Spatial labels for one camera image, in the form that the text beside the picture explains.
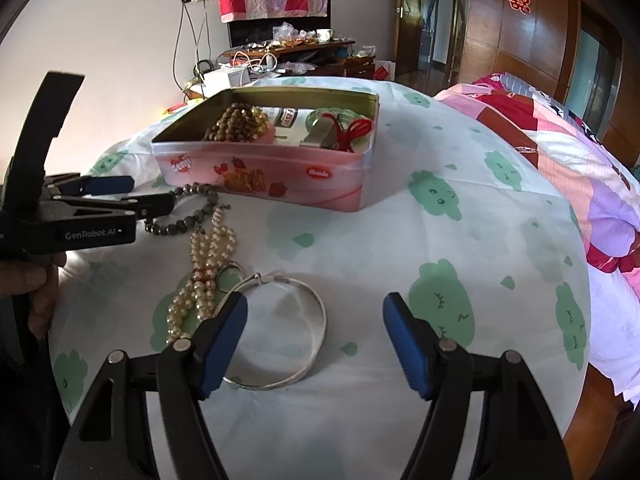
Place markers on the bed with patchwork quilt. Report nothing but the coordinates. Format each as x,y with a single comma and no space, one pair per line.
575,160

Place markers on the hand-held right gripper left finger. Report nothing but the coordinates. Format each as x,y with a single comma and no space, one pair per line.
225,350

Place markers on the brown wooden wardrobe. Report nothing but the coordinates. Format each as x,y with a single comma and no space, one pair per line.
525,45

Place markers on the pink tin box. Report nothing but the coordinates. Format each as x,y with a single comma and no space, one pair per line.
300,180

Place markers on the person's left hand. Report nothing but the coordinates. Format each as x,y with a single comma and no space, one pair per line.
40,282

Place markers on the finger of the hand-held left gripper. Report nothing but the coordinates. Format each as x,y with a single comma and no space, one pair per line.
150,205
107,185

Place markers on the white green cloud tablecloth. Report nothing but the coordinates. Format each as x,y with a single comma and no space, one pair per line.
400,260

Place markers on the white paper bag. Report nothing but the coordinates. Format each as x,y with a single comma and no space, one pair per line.
384,71

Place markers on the wooden television cabinet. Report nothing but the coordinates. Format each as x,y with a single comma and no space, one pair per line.
350,62

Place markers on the black television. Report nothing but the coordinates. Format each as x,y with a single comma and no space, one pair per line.
250,30

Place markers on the silver bangle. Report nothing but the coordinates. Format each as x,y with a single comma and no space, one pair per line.
323,317

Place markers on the pale green bangle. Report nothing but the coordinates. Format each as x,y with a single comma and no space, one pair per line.
314,117

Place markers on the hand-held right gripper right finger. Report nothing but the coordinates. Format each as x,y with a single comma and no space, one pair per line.
410,355

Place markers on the brown wooden door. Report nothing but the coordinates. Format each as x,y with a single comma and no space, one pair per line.
410,20

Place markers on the silver metal case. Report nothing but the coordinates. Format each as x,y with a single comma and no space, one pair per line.
320,138

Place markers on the white cardboard box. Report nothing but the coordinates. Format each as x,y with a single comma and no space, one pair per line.
225,79

